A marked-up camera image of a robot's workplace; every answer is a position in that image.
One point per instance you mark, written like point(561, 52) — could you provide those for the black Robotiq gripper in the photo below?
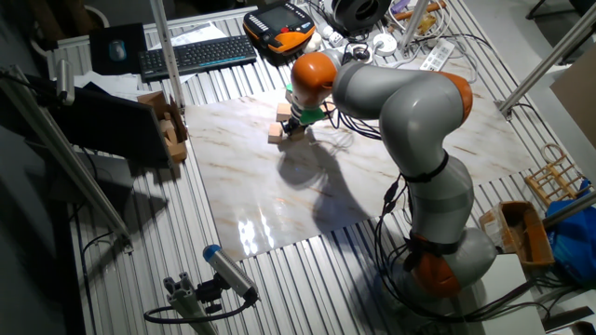
point(294, 123)

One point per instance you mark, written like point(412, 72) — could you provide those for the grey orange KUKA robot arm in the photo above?
point(410, 111)

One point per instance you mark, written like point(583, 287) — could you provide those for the white marble pattern sheet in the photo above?
point(261, 195)

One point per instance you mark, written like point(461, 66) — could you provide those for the white egg-shaped object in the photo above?
point(314, 43)

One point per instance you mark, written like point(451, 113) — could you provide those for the round metal bowl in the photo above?
point(358, 53)

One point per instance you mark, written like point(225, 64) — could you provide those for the white plug adapter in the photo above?
point(328, 33)

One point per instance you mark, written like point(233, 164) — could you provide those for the orange black teach pendant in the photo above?
point(279, 23)

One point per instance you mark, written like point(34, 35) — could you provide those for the black round fan housing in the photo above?
point(337, 18)

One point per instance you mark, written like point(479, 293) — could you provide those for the black computer keyboard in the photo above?
point(195, 56)

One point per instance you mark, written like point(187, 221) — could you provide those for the white round socket hub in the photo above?
point(385, 44)

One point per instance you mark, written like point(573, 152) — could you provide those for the open cardboard box with wood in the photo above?
point(153, 100)

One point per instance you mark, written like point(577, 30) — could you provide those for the upright aluminium strut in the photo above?
point(167, 56)

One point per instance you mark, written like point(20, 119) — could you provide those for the white power strip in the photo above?
point(437, 55)

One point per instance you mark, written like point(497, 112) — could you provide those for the wooden stick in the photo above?
point(419, 10)

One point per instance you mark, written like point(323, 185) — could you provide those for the black mouse pad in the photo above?
point(137, 51)

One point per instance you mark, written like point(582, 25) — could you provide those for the black flat monitor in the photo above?
point(107, 125)

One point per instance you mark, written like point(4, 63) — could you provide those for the dark computer mouse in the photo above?
point(117, 49)

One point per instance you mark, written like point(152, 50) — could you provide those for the short aluminium profile stand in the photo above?
point(186, 302)

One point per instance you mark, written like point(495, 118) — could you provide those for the long diagonal aluminium strut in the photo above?
point(70, 159)

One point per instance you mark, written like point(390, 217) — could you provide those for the small wooden rack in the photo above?
point(540, 186)

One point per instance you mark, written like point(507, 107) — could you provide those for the brown cardboard box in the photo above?
point(535, 242)

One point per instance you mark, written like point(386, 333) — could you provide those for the white box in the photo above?
point(507, 298)

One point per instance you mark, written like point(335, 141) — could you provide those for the flat cardboard sheet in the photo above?
point(577, 102)

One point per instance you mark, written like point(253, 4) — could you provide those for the low aluminium strut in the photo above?
point(572, 207)

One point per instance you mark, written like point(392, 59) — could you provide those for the blue fabric bag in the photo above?
point(572, 242)

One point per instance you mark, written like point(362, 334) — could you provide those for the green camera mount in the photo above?
point(313, 116)

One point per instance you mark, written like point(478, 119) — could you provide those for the silver camera with blue end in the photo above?
point(230, 272)

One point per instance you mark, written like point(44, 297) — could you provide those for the black camera clamp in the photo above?
point(209, 293)

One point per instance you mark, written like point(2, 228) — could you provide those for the silver camera on strut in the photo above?
point(65, 81)

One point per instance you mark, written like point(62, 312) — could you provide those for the aluminium profile post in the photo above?
point(545, 62)

